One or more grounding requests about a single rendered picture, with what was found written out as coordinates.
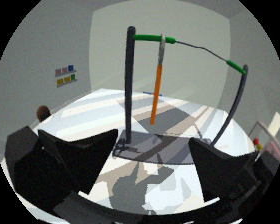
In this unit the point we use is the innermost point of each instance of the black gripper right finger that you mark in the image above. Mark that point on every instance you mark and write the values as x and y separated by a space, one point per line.
215 168

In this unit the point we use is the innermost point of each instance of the orange handle with grey ring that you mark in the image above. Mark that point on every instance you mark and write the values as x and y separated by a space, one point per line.
158 78

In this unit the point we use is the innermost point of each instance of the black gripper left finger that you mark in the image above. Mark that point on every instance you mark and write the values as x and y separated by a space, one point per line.
83 158

